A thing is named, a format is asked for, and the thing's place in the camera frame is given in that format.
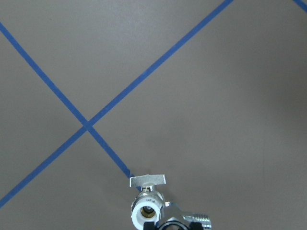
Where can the white chrome PPR valve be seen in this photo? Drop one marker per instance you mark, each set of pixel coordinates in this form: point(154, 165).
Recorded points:
point(147, 204)

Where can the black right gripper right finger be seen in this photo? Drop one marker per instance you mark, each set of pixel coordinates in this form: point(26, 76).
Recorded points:
point(196, 226)

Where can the chrome threaded pipe fitting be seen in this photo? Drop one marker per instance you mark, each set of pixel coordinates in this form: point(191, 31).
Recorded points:
point(171, 217)

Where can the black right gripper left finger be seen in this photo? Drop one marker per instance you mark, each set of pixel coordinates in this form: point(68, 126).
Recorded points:
point(148, 226)

